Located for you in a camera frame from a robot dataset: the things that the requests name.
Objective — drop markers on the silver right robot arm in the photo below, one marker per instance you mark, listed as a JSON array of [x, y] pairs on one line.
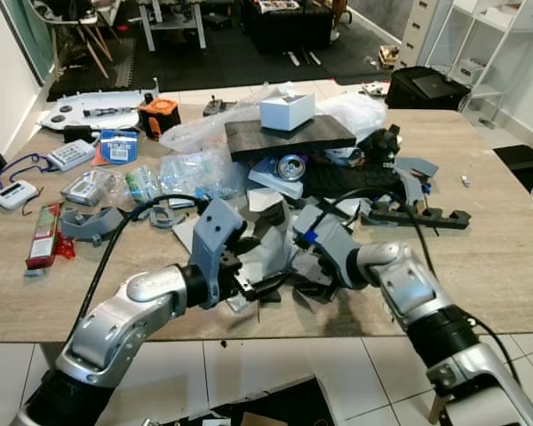
[[413, 284]]

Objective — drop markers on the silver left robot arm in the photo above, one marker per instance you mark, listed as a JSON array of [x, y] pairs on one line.
[[124, 324]]

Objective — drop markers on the black rubbish bin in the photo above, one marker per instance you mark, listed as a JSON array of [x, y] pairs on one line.
[[275, 404]]

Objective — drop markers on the white paper sheet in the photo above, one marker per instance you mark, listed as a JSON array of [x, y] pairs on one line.
[[186, 232]]

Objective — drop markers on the black ribbed rubber mat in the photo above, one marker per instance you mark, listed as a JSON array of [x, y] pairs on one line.
[[346, 180]]

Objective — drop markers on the silver blue drink can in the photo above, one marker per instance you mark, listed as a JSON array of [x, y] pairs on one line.
[[291, 167]]

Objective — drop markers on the black foam slab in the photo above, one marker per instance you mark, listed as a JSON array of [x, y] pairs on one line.
[[289, 140]]

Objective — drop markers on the black knobbed gadget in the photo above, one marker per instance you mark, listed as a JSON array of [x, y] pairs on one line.
[[380, 144]]

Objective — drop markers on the grey plastic flat piece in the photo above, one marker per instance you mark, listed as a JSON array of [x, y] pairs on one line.
[[417, 167]]

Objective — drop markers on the small white box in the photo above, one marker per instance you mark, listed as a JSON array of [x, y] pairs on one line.
[[287, 112]]

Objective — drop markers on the black remote controller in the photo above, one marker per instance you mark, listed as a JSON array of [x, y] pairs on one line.
[[218, 107]]

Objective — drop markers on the small white plastic bit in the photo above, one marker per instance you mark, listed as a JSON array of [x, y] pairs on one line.
[[465, 180]]

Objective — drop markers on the blue card blister pack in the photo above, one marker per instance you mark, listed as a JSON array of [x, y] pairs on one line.
[[118, 147]]

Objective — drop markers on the clear plastic package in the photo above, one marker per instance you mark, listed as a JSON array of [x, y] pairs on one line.
[[87, 186]]

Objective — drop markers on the orange and black device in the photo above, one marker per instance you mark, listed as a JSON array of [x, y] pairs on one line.
[[160, 117]]

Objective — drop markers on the wooden table leg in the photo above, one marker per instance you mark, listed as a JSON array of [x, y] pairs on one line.
[[440, 408]]

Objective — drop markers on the red snack packet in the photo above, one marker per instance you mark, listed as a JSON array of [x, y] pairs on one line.
[[43, 235]]

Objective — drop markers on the white keypad device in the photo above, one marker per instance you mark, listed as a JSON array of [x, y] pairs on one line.
[[70, 155]]

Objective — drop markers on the black box on floor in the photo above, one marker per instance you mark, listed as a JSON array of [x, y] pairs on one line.
[[426, 89]]

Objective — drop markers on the small black box device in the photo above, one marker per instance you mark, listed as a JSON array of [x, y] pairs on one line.
[[77, 134]]

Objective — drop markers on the small brown cardboard box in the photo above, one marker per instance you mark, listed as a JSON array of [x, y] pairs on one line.
[[388, 57]]

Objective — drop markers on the white flat drone shell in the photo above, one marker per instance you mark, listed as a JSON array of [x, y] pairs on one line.
[[75, 114]]

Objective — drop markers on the small white screen device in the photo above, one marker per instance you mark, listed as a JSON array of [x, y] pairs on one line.
[[15, 195]]

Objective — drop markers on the black cabinet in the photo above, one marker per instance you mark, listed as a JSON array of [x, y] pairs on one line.
[[289, 25]]

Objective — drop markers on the white drawer cabinet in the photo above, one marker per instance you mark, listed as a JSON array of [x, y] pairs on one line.
[[419, 28]]

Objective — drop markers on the white workbench table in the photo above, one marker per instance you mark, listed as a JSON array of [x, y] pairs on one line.
[[169, 13]]

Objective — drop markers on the white shelf rack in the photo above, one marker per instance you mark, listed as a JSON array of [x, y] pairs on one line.
[[493, 44]]

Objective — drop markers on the wooden legged chair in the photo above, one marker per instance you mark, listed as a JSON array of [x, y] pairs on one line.
[[80, 25]]

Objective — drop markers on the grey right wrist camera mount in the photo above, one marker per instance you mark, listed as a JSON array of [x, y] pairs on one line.
[[333, 238]]

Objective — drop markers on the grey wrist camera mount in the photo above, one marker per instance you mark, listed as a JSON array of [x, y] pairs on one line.
[[333, 238], [218, 232]]

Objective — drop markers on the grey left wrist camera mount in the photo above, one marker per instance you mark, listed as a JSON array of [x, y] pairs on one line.
[[218, 232]]

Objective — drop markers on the grey plastic bracket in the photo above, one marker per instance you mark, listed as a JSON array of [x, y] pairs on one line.
[[91, 224]]

